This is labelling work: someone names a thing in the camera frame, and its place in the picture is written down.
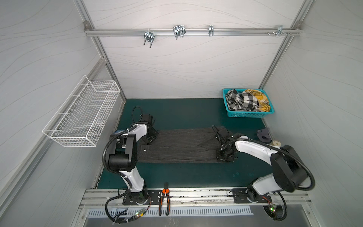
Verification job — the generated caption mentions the grey pinstriped long sleeve shirt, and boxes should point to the grey pinstriped long sleeve shirt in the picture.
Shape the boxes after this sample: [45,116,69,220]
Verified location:
[137,128,220,164]

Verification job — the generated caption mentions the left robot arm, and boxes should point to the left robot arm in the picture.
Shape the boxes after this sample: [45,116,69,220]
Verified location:
[102,114,158,200]

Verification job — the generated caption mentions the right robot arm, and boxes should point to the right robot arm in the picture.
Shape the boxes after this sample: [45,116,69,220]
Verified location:
[212,126,316,202]

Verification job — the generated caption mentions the teal plastic basket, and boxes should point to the teal plastic basket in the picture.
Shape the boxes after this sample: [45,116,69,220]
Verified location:
[222,89,275,118]

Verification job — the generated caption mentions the dark purple plastic object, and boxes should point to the dark purple plastic object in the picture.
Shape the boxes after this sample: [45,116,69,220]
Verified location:
[257,128,272,143]

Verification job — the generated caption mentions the cream tape roll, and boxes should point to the cream tape roll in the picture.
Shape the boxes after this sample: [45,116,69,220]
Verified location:
[271,140,282,147]

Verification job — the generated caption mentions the black white checked shirt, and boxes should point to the black white checked shirt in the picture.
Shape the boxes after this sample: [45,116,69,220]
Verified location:
[225,89,259,112]

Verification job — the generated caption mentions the yellow patterned shirt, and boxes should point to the yellow patterned shirt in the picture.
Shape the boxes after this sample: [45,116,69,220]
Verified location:
[244,89,271,112]

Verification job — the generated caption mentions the orange black pliers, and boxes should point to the orange black pliers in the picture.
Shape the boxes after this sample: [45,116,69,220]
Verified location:
[158,182,171,216]

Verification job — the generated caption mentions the white slotted vent strip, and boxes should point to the white slotted vent strip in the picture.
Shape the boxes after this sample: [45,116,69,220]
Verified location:
[87,205,254,218]

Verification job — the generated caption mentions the metal clamp hook left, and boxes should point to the metal clamp hook left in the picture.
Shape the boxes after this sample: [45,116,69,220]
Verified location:
[143,30,155,48]

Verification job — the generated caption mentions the metal clamp hook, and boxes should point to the metal clamp hook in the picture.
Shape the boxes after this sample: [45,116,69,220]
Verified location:
[143,30,155,48]
[173,25,186,40]

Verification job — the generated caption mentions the metal clamp hook middle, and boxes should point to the metal clamp hook middle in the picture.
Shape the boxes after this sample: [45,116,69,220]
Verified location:
[173,25,186,40]

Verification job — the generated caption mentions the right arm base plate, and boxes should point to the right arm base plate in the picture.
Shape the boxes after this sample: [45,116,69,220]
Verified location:
[228,188,272,204]

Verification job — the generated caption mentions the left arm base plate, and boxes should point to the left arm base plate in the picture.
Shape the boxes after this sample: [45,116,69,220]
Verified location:
[123,190,161,206]

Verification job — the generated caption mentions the white wire wall basket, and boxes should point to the white wire wall basket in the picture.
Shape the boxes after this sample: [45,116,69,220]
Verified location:
[42,75,120,147]

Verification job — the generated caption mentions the right black cable loop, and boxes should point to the right black cable loop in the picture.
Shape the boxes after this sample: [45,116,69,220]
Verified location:
[263,191,288,221]

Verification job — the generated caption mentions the left black cable bundle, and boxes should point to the left black cable bundle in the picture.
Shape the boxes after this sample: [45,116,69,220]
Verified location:
[104,189,151,224]

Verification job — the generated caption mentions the aluminium crossbar rail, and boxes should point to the aluminium crossbar rail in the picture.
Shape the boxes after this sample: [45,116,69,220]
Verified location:
[85,27,303,37]

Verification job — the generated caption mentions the metal ring clip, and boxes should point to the metal ring clip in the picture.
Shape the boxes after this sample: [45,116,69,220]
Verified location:
[209,25,214,37]

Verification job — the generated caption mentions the metal bracket hook right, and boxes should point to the metal bracket hook right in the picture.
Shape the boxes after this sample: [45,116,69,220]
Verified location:
[267,25,292,37]

